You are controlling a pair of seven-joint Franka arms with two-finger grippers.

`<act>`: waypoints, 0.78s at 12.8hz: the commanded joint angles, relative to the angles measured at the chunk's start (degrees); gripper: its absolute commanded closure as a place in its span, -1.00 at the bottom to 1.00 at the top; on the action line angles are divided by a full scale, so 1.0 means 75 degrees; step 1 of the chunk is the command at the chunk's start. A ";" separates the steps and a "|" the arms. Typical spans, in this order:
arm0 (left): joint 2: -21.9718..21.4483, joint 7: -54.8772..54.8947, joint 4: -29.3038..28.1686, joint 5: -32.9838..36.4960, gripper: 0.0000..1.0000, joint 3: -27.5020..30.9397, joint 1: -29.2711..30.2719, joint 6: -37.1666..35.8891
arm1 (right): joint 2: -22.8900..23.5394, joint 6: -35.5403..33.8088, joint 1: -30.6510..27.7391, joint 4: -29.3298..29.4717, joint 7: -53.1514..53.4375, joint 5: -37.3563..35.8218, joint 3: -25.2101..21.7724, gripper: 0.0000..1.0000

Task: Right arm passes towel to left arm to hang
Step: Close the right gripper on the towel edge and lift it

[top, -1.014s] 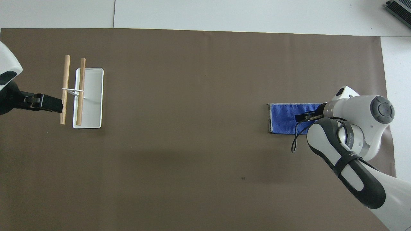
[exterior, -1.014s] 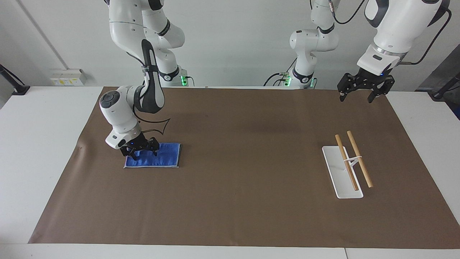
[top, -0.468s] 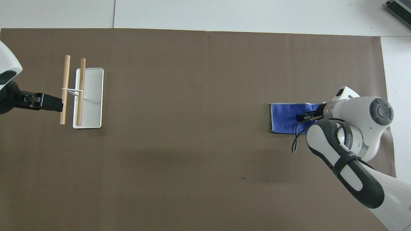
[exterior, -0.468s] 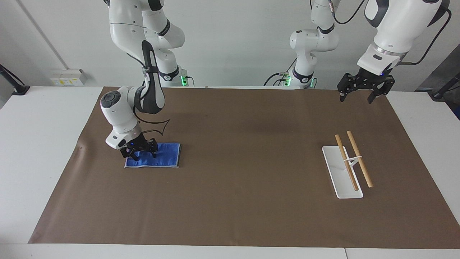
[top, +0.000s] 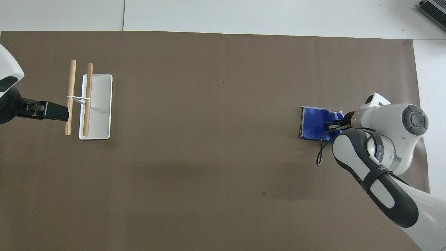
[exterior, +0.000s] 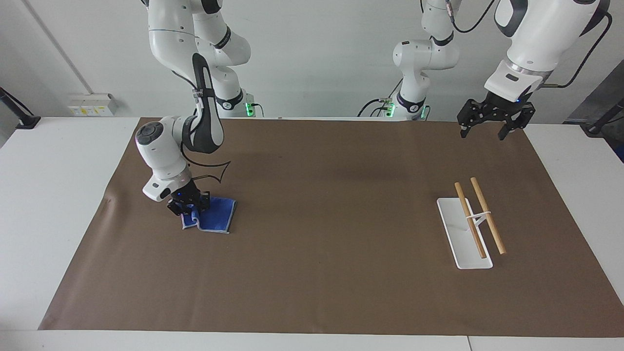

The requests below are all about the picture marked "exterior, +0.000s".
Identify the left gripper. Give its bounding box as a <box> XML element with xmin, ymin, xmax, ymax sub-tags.
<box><xmin>456</xmin><ymin>91</ymin><xmax>536</xmax><ymax>141</ymax></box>

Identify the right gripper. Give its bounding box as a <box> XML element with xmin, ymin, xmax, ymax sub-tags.
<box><xmin>167</xmin><ymin>181</ymin><xmax>212</xmax><ymax>218</ymax></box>

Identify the blue towel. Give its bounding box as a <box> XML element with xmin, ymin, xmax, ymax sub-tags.
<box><xmin>181</xmin><ymin>195</ymin><xmax>238</xmax><ymax>235</ymax></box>

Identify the black stand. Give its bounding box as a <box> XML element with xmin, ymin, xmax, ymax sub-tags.
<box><xmin>581</xmin><ymin>97</ymin><xmax>624</xmax><ymax>136</ymax></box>
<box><xmin>0</xmin><ymin>87</ymin><xmax>42</xmax><ymax>130</ymax></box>

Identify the white rack with wooden rods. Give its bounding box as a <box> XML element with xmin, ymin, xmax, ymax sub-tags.
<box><xmin>436</xmin><ymin>176</ymin><xmax>507</xmax><ymax>270</ymax></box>

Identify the black cable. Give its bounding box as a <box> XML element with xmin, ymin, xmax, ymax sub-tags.
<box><xmin>446</xmin><ymin>0</ymin><xmax>498</xmax><ymax>35</ymax></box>
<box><xmin>357</xmin><ymin>78</ymin><xmax>405</xmax><ymax>118</ymax></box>
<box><xmin>544</xmin><ymin>10</ymin><xmax>613</xmax><ymax>90</ymax></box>
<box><xmin>181</xmin><ymin>141</ymin><xmax>231</xmax><ymax>185</ymax></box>

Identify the white wall socket box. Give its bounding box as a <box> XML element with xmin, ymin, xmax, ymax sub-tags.
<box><xmin>67</xmin><ymin>93</ymin><xmax>118</xmax><ymax>117</ymax></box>

